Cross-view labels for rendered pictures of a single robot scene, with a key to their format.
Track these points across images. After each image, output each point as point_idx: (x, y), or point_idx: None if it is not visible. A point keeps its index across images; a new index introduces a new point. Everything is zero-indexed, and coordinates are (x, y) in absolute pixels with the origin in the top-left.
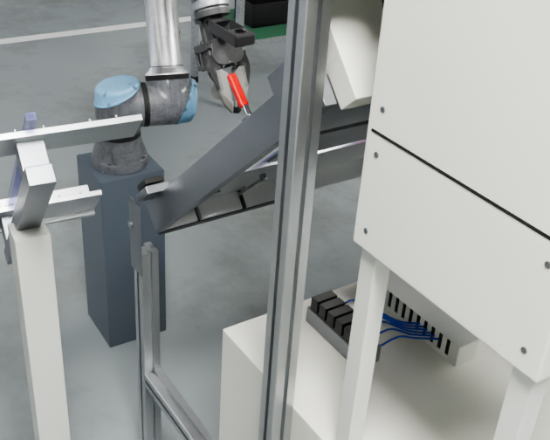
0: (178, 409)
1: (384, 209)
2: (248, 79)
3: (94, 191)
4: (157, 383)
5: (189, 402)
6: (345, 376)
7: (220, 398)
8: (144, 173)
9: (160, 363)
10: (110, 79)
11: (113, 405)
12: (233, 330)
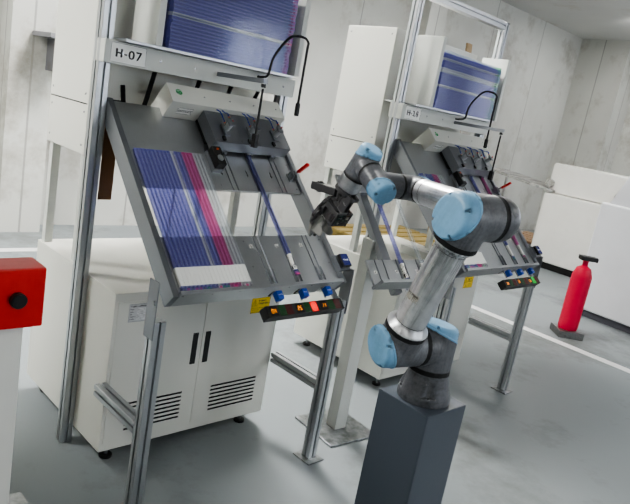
0: (296, 363)
1: None
2: (310, 219)
3: (368, 260)
4: (313, 373)
5: (297, 490)
6: (235, 223)
7: (274, 493)
8: (392, 385)
9: (316, 376)
10: (449, 326)
11: (351, 489)
12: None
